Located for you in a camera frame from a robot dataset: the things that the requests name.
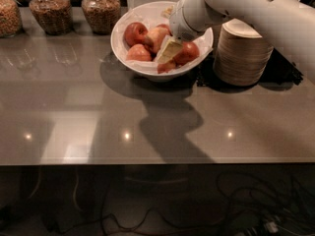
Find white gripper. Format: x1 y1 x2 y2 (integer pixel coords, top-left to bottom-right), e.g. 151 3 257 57
155 0 230 64

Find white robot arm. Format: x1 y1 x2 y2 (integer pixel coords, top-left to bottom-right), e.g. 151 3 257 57
169 0 315 82

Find red apple right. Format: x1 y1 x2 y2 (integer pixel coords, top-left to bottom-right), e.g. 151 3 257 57
173 42 200 66

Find yellow-red apple centre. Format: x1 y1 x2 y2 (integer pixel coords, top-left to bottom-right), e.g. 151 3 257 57
144 27 169 54

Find yellow-red apple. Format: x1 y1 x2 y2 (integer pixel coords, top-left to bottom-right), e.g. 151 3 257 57
144 27 169 54
157 60 176 74

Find small red apple back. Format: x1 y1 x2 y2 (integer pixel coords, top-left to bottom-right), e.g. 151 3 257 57
157 24 170 31

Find yellow-red apple front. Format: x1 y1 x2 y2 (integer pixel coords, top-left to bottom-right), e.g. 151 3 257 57
157 60 176 74

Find white ceramic bowl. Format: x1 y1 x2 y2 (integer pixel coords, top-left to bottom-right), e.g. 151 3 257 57
110 1 215 83

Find red apple front left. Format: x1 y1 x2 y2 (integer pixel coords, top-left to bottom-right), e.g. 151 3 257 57
126 44 152 61

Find red apple far left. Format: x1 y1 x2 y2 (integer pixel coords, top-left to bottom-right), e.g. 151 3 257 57
124 22 148 47

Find front stack paper bowls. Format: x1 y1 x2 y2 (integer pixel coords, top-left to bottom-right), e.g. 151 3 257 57
214 19 274 87

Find right glass cereal jar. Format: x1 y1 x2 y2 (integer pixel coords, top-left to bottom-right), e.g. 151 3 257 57
81 0 121 34

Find glass cereal jar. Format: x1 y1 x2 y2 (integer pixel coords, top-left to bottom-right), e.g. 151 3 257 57
81 0 121 34
0 0 23 37
29 0 73 35

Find middle glass cereal jar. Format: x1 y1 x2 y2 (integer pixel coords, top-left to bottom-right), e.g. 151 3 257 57
29 0 73 35

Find left glass cereal jar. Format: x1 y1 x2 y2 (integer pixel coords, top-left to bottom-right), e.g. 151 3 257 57
0 0 23 37

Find black cables under table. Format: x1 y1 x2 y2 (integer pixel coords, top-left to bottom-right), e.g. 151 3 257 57
58 171 315 236

